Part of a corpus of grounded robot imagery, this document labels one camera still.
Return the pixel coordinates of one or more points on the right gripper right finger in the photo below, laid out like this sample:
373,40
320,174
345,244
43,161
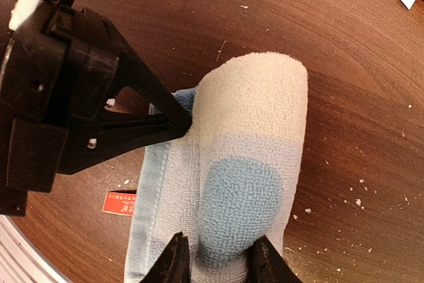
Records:
265,265

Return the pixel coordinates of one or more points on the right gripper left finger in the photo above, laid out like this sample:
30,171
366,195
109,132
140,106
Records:
172,266

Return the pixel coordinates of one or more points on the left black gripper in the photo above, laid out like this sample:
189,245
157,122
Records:
56,74

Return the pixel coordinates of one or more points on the blue polka dot towel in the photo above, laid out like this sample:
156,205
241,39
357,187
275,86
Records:
232,178

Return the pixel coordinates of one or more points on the front metal rail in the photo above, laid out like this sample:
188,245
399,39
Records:
21,261

